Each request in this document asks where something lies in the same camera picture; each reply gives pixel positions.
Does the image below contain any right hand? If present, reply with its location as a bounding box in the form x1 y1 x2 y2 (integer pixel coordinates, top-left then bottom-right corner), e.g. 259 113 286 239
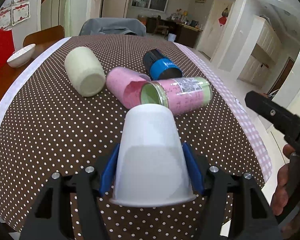
270 143 300 233

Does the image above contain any pale green cup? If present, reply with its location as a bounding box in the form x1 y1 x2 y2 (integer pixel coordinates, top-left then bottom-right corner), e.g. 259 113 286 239
64 47 106 97

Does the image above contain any dark wooden desk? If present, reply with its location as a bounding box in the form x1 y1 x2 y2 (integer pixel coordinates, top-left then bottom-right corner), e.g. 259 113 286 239
146 17 202 48

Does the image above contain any white wall cabinet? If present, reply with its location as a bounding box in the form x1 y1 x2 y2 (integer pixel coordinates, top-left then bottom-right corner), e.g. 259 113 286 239
238 15 282 88

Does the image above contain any white paper cup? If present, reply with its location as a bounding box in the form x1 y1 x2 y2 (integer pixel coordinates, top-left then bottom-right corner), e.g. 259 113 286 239
110 104 196 207

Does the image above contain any brown polka dot tablecloth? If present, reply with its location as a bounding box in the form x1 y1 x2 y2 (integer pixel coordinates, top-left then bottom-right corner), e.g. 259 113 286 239
0 35 272 231

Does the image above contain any pink green clear jar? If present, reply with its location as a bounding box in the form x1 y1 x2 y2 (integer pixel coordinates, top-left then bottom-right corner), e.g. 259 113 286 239
140 77 213 115

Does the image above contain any black blue can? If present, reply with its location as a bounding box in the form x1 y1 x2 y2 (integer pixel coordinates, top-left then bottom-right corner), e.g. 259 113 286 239
142 49 183 81

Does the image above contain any pale blue waste bin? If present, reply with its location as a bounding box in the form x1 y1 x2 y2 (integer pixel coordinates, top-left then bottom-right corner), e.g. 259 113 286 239
167 33 177 42

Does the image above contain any distant wooden chair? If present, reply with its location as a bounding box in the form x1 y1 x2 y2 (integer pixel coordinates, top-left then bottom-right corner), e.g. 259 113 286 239
153 15 169 37

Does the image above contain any white refrigerator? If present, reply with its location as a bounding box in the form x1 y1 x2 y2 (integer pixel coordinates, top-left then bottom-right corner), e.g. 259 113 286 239
101 0 134 19

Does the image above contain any brown wooden chair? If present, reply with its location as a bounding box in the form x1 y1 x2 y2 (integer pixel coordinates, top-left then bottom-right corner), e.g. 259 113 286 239
23 25 65 47

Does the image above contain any pink cup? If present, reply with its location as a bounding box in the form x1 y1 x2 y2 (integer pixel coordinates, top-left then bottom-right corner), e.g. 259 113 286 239
106 67 151 109

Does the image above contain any white ceramic bowl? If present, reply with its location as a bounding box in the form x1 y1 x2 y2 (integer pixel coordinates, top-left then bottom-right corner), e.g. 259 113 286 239
7 43 36 68

